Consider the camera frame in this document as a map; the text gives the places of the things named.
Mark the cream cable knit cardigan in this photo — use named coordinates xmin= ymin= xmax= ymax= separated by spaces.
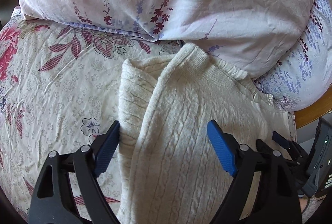
xmin=118 ymin=43 xmax=296 ymax=223

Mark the pink pillow green flower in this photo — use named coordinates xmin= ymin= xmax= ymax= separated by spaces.
xmin=254 ymin=0 xmax=331 ymax=111

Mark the floral bed sheet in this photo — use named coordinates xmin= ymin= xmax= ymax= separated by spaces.
xmin=0 ymin=5 xmax=297 ymax=222

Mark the wooden headboard frame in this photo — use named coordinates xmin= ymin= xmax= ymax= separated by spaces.
xmin=294 ymin=87 xmax=332 ymax=129

